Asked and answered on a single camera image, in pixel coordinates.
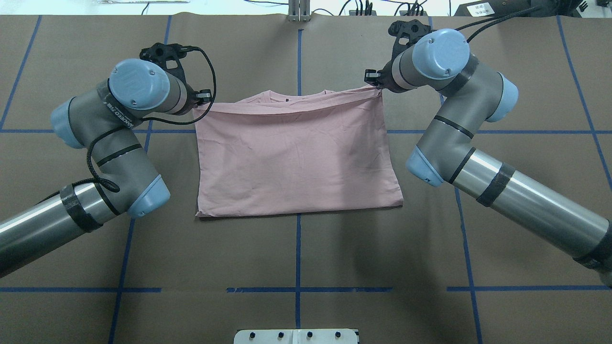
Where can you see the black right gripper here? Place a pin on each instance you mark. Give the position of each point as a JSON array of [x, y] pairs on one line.
[[384, 81]]

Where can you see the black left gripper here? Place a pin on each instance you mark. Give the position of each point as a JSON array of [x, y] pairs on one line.
[[191, 98]]

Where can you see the pink Snoopy t-shirt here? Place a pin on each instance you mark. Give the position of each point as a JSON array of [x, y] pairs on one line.
[[275, 154]]

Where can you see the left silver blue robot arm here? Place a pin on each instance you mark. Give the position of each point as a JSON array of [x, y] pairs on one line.
[[123, 178]]

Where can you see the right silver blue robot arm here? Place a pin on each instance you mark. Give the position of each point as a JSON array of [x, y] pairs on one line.
[[451, 149]]

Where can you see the black power box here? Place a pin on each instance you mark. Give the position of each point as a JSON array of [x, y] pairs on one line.
[[490, 8]]

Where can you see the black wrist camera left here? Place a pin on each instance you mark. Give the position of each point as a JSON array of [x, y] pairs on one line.
[[166, 56]]

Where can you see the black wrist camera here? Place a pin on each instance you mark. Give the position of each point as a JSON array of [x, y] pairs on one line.
[[407, 33], [166, 56]]

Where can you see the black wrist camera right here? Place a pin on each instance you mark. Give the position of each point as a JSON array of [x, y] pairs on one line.
[[407, 33]]

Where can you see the aluminium frame post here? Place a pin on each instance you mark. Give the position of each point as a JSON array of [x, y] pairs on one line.
[[299, 11]]

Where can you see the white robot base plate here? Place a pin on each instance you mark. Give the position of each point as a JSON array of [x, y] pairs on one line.
[[297, 336]]

